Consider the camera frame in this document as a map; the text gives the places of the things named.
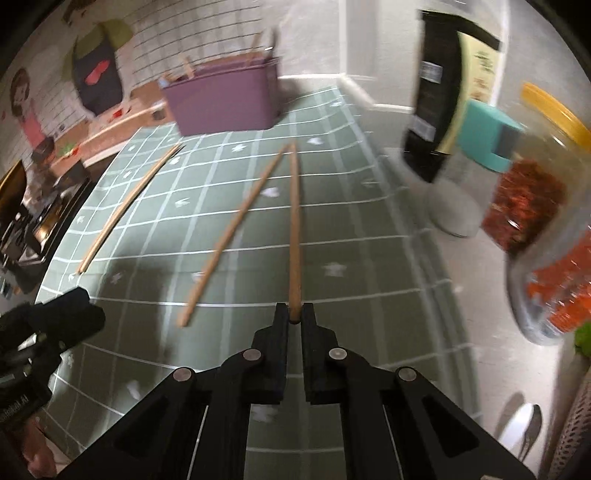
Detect cartoon couple wall sticker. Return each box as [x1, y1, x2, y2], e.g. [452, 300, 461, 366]
[1, 1, 263, 159]

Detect green checkered table mat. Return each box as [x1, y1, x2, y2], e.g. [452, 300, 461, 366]
[37, 88, 481, 458]

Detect black spoon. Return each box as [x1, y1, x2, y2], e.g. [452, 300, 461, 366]
[263, 28, 279, 59]

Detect yellow lid spice jar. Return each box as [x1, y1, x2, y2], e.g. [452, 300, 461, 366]
[482, 82, 590, 257]

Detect purple utensil holder box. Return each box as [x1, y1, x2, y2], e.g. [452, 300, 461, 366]
[161, 57, 283, 136]

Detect soy sauce bottle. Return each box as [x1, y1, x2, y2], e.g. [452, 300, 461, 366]
[404, 7, 501, 183]

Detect teal cap salt shaker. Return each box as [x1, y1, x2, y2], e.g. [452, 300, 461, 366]
[426, 100, 523, 238]

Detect person left hand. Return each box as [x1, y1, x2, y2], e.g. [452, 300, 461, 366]
[21, 418, 57, 479]

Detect black gas stove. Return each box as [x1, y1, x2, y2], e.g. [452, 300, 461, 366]
[1, 177, 95, 294]

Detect black pan with lid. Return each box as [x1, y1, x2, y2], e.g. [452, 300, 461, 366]
[0, 160, 27, 224]

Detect brown wooden spoon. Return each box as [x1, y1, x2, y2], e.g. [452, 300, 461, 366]
[245, 32, 263, 66]

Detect wooden chopstick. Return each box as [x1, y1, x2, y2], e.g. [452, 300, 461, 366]
[76, 144, 183, 275]
[176, 143, 293, 328]
[180, 54, 194, 79]
[288, 141, 301, 324]

